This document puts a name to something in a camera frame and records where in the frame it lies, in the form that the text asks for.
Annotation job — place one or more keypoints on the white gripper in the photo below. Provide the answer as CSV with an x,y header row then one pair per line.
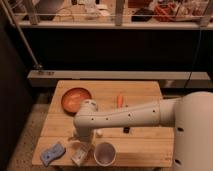
x,y
82,134

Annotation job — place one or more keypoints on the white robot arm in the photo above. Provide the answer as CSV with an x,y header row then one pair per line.
x,y
191,116

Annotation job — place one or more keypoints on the orange ceramic bowl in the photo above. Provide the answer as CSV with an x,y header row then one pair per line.
x,y
72,99

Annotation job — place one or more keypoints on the clear plastic cup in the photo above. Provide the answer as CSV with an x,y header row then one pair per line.
x,y
104,154

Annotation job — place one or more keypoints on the blue sponge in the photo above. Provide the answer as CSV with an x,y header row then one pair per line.
x,y
52,153

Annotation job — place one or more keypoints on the black remote bar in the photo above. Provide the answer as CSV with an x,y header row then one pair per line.
x,y
126,130

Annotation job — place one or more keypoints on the orange carrot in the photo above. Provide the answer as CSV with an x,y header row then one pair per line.
x,y
119,101

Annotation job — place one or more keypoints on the wooden table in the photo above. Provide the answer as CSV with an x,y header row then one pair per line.
x,y
141,147

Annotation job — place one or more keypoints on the white shelf ledge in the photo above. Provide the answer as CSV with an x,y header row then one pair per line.
x,y
190,80

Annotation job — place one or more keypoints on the upper cluttered shelf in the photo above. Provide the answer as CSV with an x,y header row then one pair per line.
x,y
114,14

